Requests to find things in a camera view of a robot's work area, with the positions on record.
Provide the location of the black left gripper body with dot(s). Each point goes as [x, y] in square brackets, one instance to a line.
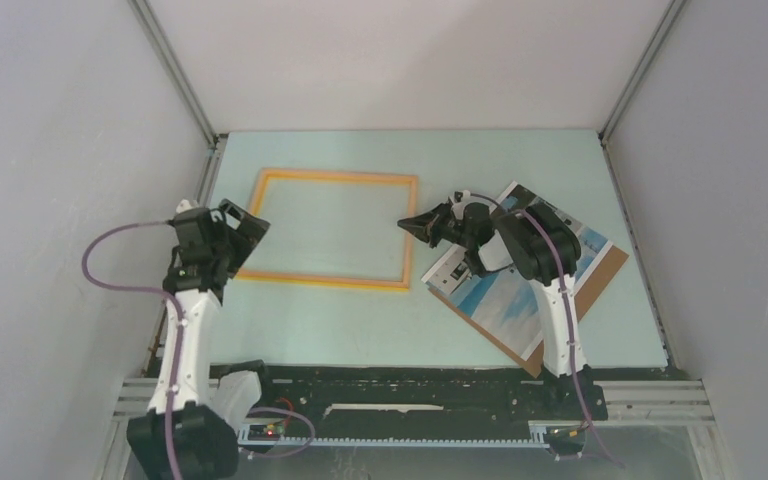
[221, 248]

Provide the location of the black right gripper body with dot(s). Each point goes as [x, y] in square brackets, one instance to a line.
[454, 232]

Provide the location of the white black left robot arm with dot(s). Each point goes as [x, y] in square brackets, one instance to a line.
[182, 435]

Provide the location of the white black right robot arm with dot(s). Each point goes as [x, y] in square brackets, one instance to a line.
[510, 273]

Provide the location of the building and sky photo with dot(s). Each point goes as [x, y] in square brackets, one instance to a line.
[510, 298]

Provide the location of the brown cardboard backing board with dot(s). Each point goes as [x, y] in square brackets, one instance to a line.
[589, 285]

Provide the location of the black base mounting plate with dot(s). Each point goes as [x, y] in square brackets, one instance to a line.
[423, 405]

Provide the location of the small electronics board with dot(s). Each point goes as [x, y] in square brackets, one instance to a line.
[265, 432]

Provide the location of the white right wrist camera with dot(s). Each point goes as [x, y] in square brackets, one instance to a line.
[456, 197]

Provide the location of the left aluminium corner post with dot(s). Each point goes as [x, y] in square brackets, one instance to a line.
[165, 52]

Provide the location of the aluminium corner post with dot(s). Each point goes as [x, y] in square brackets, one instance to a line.
[650, 53]
[165, 52]

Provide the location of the aluminium rail front frame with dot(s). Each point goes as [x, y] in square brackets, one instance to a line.
[635, 398]

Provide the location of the right aluminium corner post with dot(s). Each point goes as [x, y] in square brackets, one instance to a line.
[650, 53]

